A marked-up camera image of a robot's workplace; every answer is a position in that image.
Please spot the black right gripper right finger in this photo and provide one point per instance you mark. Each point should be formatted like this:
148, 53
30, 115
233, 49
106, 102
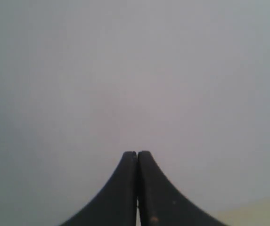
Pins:
160, 203

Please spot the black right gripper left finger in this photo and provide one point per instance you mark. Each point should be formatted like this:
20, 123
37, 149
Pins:
116, 202

